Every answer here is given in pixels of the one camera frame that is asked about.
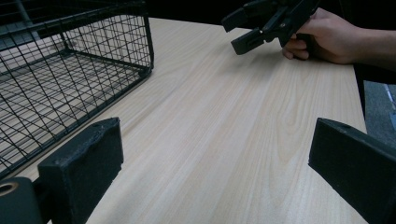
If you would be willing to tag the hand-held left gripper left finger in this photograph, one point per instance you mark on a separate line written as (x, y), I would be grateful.
(81, 168)

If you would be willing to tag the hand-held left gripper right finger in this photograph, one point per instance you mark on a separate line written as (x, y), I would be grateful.
(358, 168)

